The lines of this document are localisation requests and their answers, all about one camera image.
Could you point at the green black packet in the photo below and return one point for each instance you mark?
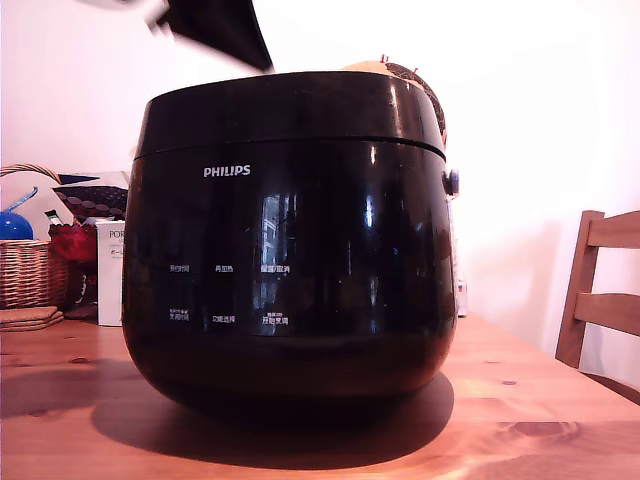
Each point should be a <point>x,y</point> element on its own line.
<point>53,217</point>

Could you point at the stack of cork coasters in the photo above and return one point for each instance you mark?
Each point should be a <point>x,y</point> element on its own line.
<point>30,320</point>

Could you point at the white printed carton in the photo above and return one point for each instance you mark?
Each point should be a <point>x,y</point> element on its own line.
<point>109,290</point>

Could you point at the woven wicker basket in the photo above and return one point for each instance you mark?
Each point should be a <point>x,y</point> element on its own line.
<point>25,272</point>

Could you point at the black rice cooker lid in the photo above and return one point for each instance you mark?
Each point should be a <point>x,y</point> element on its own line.
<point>280,110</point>

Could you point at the tan woven hat dark band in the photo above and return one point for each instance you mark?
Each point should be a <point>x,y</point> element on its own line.
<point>425,82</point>

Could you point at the black Philips rice cooker body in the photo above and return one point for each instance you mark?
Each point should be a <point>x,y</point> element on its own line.
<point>300,250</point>

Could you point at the blue glass ornament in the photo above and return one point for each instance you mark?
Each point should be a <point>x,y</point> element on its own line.
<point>15,226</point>

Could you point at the dotted dark patterned bag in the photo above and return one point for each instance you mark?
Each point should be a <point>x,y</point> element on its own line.
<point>97,197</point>

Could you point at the small white box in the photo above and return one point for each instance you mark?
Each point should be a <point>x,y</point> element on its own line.
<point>462,300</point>

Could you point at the wooden chair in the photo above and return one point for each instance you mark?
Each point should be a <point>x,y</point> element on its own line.
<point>577,300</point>

